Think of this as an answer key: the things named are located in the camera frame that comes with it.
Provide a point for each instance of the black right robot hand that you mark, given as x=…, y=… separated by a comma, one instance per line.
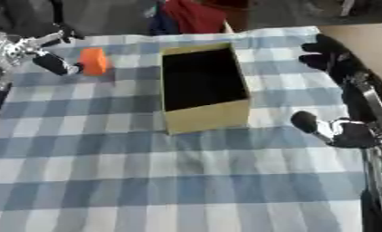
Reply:
x=358, y=102

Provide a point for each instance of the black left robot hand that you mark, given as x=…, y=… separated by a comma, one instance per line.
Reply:
x=54, y=62

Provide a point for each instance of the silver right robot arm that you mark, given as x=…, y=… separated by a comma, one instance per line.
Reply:
x=381, y=187

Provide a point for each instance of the tan cardboard box black inside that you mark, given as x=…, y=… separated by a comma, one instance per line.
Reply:
x=202, y=78

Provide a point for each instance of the orange block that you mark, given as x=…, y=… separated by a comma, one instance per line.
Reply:
x=94, y=62

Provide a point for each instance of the person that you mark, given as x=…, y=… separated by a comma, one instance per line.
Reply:
x=194, y=16

